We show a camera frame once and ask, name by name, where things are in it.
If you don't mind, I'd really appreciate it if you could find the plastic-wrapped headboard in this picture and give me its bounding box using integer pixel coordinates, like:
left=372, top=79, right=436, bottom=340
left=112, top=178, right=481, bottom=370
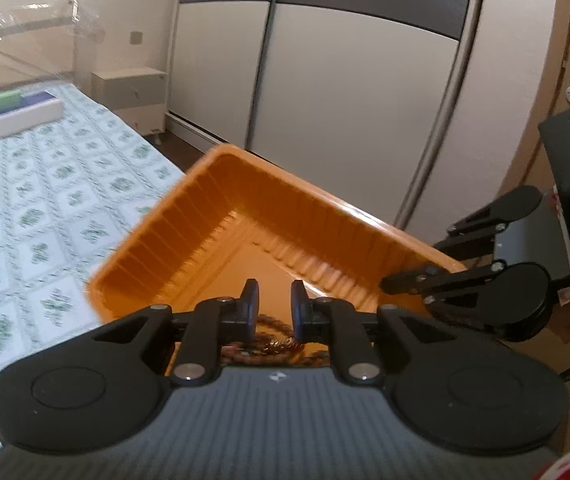
left=0, top=0, right=104, bottom=97

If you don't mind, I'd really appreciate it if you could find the wooden door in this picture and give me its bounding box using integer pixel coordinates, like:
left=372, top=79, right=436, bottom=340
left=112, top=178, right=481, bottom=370
left=500, top=0, right=570, bottom=201

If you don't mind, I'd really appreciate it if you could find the beige nightstand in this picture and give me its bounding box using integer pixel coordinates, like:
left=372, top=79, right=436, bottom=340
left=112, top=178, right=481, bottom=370
left=90, top=66, right=169, bottom=137

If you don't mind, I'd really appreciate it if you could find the long white box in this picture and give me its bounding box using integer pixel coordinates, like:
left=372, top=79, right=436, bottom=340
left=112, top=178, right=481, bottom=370
left=0, top=91, right=64, bottom=149

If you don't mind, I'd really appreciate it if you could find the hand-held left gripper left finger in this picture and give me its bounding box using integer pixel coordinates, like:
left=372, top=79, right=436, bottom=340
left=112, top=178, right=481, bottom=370
left=94, top=278, right=261, bottom=387

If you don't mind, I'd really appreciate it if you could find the bed with patterned sheet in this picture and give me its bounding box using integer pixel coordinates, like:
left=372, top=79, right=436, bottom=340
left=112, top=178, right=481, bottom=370
left=0, top=82, right=187, bottom=467

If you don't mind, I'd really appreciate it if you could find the orange plastic tray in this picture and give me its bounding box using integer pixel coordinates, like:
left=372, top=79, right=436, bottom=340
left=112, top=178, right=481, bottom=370
left=88, top=143, right=469, bottom=377

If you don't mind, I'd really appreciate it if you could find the gold chain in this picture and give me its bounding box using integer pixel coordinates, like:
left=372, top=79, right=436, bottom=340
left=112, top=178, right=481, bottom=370
left=264, top=338, right=307, bottom=355

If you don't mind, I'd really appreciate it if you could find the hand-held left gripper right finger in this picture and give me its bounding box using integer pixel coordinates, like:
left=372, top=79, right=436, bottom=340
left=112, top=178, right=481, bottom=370
left=291, top=279, right=460, bottom=387

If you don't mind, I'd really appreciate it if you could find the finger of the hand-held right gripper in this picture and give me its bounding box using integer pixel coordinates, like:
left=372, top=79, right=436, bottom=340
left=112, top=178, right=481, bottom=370
left=379, top=259, right=510, bottom=336
left=433, top=204, right=508, bottom=264

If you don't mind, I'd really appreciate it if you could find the sliding door wardrobe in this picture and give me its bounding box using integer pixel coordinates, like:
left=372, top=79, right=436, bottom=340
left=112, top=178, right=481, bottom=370
left=165, top=0, right=492, bottom=232

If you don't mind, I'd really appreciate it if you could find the brown bead bracelet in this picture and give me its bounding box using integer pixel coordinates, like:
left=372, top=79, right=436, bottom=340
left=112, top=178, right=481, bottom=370
left=221, top=312, right=332, bottom=369

